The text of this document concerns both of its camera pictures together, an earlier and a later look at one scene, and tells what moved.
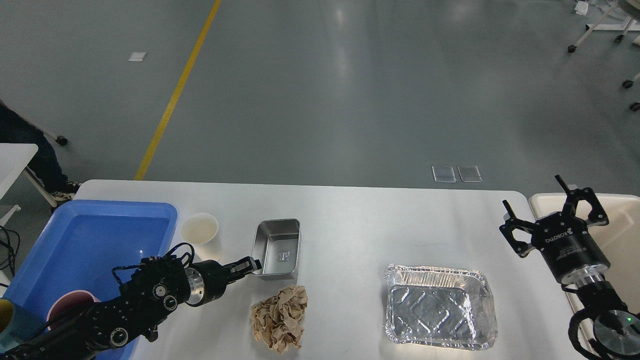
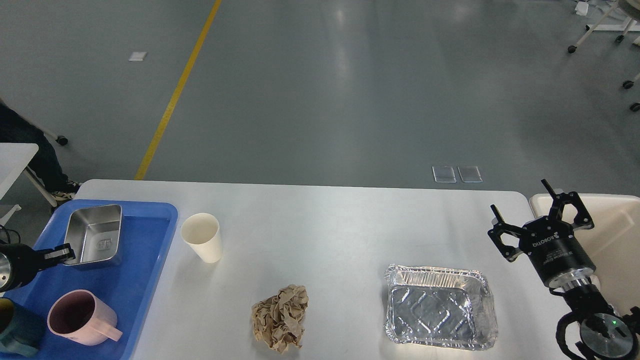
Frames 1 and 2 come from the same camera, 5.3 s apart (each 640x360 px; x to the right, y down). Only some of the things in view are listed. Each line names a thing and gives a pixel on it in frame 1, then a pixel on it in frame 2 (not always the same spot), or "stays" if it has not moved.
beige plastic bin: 619,240 stays
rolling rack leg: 60,139 stays
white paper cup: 202,230 stays
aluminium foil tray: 439,306 stays
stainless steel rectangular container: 277,244 to 93,233
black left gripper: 206,280 to 19,263
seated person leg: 15,130 stays
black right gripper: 564,241 to 557,255
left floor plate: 443,174 stays
